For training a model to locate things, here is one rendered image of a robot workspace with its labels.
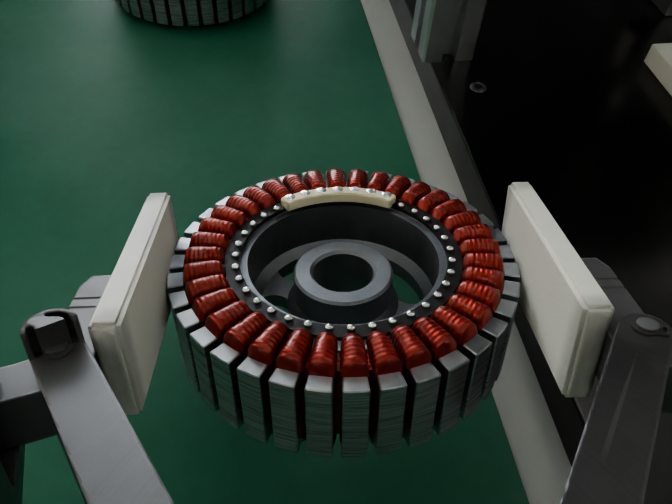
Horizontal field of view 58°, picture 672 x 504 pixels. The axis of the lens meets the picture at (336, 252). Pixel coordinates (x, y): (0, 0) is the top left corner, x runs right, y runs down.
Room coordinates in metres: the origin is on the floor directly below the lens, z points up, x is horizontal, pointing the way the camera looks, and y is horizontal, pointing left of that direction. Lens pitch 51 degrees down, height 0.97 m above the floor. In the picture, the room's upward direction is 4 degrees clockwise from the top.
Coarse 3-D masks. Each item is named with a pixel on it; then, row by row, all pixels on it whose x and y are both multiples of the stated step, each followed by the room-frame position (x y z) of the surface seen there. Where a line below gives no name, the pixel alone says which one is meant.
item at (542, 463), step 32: (384, 0) 0.40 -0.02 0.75; (384, 32) 0.36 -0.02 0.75; (384, 64) 0.33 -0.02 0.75; (416, 96) 0.30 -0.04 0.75; (416, 128) 0.27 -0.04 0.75; (416, 160) 0.24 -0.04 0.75; (448, 160) 0.24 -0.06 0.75; (448, 192) 0.22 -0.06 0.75; (512, 352) 0.13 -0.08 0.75; (512, 384) 0.11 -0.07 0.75; (512, 416) 0.10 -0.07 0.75; (544, 416) 0.10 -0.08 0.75; (512, 448) 0.09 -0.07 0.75; (544, 448) 0.09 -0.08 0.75; (544, 480) 0.08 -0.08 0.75
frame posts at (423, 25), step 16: (416, 0) 0.33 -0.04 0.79; (432, 0) 0.30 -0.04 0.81; (448, 0) 0.30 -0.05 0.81; (464, 0) 0.31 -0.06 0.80; (480, 0) 0.30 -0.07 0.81; (416, 16) 0.32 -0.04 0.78; (432, 16) 0.30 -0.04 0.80; (448, 16) 0.30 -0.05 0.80; (464, 16) 0.30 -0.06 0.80; (480, 16) 0.30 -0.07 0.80; (416, 32) 0.32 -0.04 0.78; (432, 32) 0.30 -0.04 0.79; (448, 32) 0.31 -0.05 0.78; (464, 32) 0.30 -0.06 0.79; (432, 48) 0.30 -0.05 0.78; (448, 48) 0.31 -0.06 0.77; (464, 48) 0.30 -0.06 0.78
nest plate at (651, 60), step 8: (656, 48) 0.31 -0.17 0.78; (664, 48) 0.31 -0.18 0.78; (648, 56) 0.31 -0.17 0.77; (656, 56) 0.31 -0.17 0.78; (664, 56) 0.30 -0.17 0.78; (648, 64) 0.31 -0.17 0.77; (656, 64) 0.30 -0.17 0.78; (664, 64) 0.30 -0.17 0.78; (656, 72) 0.30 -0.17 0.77; (664, 72) 0.30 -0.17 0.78; (664, 80) 0.29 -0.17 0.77
